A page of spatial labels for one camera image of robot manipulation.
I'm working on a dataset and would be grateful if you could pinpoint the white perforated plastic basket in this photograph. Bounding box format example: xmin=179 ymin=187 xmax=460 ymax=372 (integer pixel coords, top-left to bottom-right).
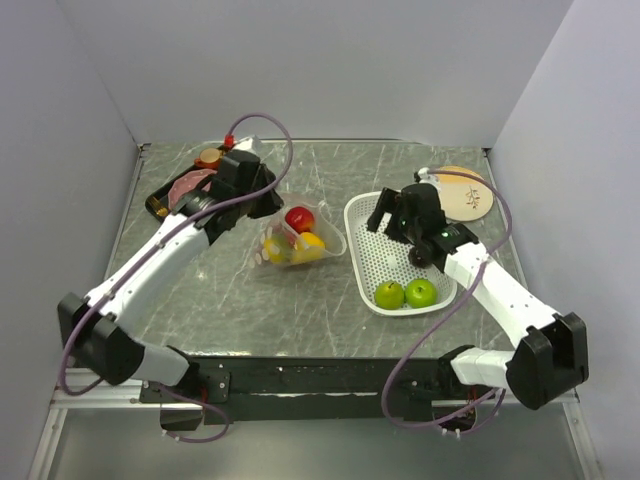
xmin=343 ymin=191 xmax=457 ymax=318

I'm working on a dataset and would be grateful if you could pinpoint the black rectangular tray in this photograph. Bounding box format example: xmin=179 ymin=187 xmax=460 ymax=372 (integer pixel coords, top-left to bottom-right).
xmin=145 ymin=145 xmax=230 ymax=222

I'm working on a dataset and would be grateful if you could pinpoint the pink polka dot plate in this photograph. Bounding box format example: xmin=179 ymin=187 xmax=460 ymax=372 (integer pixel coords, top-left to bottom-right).
xmin=168 ymin=169 xmax=216 ymax=210

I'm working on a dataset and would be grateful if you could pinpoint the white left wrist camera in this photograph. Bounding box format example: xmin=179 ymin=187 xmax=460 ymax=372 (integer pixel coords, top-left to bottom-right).
xmin=220 ymin=134 xmax=262 ymax=155

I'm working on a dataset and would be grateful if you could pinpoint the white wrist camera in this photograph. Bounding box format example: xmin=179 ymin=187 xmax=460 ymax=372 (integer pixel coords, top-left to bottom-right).
xmin=220 ymin=134 xmax=262 ymax=155
xmin=413 ymin=167 xmax=441 ymax=191

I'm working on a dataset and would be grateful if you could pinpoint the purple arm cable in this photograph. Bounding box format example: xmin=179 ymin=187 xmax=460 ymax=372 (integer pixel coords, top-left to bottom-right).
xmin=58 ymin=113 xmax=294 ymax=445
xmin=381 ymin=168 xmax=514 ymax=437

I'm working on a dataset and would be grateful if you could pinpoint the yellow pear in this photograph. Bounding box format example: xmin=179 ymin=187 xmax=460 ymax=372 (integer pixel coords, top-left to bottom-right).
xmin=291 ymin=232 xmax=325 ymax=265

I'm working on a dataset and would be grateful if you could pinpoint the yellow green mango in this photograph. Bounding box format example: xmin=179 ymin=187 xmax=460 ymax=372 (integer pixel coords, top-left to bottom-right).
xmin=263 ymin=234 xmax=297 ymax=265

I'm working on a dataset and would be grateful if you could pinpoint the yellow cream round plate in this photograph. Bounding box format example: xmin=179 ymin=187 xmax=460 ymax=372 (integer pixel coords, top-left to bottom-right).
xmin=436 ymin=165 xmax=494 ymax=222

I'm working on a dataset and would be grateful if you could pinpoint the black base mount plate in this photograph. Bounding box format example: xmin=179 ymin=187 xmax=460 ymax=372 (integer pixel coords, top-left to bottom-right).
xmin=140 ymin=356 xmax=489 ymax=432

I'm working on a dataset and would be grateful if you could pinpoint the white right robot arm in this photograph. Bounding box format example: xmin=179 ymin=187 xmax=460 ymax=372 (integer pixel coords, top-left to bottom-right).
xmin=367 ymin=182 xmax=589 ymax=410

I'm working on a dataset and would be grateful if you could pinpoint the green apple right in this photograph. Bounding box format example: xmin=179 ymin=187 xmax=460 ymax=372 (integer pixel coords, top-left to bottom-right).
xmin=405 ymin=278 xmax=438 ymax=309

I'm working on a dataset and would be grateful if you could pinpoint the orange cup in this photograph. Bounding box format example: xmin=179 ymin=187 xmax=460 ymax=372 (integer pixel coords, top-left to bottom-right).
xmin=194 ymin=148 xmax=224 ymax=170

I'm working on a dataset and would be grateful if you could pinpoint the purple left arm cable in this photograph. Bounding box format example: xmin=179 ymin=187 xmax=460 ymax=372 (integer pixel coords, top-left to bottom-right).
xmin=58 ymin=113 xmax=294 ymax=445

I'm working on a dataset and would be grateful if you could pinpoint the red apple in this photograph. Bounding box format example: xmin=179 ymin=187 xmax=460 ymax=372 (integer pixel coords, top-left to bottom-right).
xmin=285 ymin=206 xmax=315 ymax=234

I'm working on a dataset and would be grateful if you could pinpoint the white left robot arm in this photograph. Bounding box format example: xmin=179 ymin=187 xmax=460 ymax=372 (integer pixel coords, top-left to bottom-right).
xmin=57 ymin=149 xmax=283 ymax=402

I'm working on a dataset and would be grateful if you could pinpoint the clear polka dot zip bag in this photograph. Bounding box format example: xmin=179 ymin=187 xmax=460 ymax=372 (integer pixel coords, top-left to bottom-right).
xmin=250 ymin=193 xmax=347 ymax=268

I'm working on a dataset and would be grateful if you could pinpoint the gold fork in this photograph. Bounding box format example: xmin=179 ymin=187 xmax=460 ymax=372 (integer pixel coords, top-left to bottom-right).
xmin=148 ymin=197 xmax=169 ymax=218

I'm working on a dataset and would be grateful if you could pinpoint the green apple left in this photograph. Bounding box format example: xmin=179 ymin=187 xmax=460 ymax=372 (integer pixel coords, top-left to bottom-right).
xmin=374 ymin=281 xmax=405 ymax=310

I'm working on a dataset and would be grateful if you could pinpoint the green apple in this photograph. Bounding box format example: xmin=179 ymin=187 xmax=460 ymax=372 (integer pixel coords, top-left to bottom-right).
xmin=374 ymin=281 xmax=405 ymax=310
xmin=405 ymin=278 xmax=438 ymax=309

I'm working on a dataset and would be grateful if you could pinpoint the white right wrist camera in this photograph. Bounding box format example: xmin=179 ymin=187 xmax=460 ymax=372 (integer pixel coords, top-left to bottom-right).
xmin=413 ymin=167 xmax=441 ymax=191

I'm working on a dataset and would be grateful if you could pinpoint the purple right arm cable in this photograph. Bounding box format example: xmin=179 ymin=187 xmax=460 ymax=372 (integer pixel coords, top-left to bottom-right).
xmin=381 ymin=168 xmax=514 ymax=437

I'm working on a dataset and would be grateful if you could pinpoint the dark purple mangosteen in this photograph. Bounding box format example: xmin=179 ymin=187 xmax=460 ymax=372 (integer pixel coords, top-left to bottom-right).
xmin=408 ymin=247 xmax=432 ymax=268

